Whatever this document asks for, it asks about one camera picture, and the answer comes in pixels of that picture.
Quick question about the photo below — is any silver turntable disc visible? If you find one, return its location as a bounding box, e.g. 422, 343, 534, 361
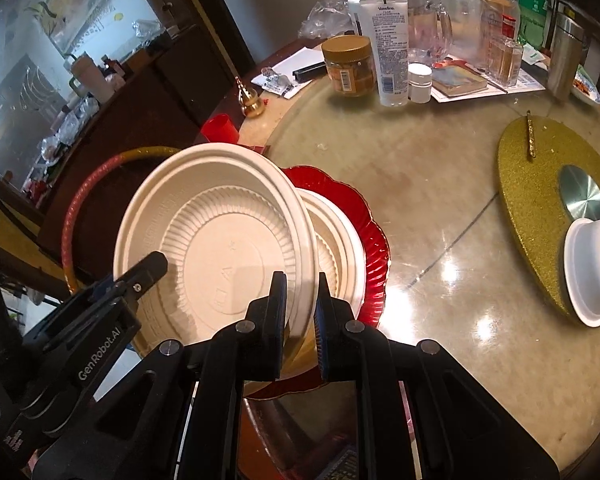
558, 165, 600, 221

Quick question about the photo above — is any red snack packet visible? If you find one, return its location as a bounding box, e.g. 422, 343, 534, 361
310, 441, 358, 480

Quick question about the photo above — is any gold pen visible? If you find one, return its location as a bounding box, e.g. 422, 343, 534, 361
526, 110, 536, 160

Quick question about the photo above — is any green plastic bottle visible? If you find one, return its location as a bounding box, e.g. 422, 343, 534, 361
518, 0, 547, 50

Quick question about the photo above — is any white lotion bottle red cap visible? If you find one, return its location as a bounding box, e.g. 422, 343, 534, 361
347, 0, 408, 107

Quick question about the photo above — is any peanut butter jar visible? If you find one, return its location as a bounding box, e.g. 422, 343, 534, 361
321, 35, 376, 96

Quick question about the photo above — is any red plastic cup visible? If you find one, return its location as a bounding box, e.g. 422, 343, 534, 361
201, 113, 239, 144

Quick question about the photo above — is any gold glitter round mat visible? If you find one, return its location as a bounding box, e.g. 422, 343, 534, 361
496, 116, 600, 323

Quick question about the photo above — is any cream plastic bowl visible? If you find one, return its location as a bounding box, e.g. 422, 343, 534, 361
114, 143, 318, 361
297, 188, 366, 318

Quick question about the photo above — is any clear plastic bag of jars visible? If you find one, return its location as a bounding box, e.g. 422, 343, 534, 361
441, 0, 520, 72

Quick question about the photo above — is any large red scalloped plate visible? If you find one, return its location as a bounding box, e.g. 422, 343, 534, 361
244, 166, 390, 400

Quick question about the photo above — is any clear glass pitcher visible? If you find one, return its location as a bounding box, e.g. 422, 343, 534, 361
407, 0, 453, 66

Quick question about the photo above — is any steel thermos flask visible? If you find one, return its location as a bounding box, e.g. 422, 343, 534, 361
547, 13, 584, 101

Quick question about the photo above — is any book on tray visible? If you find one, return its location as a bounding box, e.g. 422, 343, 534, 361
432, 65, 488, 98

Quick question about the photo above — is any red yellow hula hoop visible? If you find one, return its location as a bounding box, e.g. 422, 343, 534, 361
60, 145, 179, 295

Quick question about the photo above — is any small white jar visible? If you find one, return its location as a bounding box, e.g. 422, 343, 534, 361
407, 63, 432, 104

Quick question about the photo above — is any small brass bell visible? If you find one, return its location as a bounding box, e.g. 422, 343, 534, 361
234, 76, 265, 118

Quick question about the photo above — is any blue white food plate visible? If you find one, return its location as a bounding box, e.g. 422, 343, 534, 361
571, 65, 600, 105

